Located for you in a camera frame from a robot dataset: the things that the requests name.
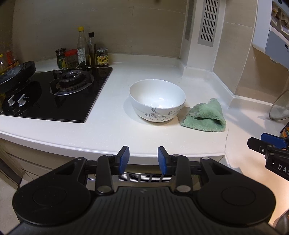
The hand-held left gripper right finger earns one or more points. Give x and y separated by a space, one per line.
162 160

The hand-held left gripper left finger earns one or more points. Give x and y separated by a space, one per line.
124 159

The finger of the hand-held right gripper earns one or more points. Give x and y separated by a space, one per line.
257 144
273 139

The green microfibre cloth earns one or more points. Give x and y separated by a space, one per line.
203 119

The white patterned bowl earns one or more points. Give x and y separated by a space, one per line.
158 99

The glass pot lid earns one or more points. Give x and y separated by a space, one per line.
280 106

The black glass gas stove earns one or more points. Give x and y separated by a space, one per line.
67 106

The beige cabinet front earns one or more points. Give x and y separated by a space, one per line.
29 158

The stove burner with grate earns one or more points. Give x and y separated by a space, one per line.
70 80

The yellow label black lid jar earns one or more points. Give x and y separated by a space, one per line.
103 59

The dark black cap bottle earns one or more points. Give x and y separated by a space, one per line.
92 53

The red lid jar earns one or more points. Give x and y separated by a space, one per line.
71 59

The tall yellow cap bottle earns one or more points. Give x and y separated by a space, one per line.
81 49

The white stove knob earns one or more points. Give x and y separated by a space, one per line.
11 100
22 100

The dark green lid jar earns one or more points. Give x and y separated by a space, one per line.
60 59

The grey slotted vent grille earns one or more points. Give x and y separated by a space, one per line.
208 22

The black frying pan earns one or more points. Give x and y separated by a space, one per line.
15 73

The red seasoning bottle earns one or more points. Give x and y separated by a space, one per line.
11 58

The clear yellowish bottle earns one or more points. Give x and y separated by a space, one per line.
2 64

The white wall-mounted appliance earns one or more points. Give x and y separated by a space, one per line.
273 38

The narrow grey wall strip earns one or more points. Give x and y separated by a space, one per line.
189 20

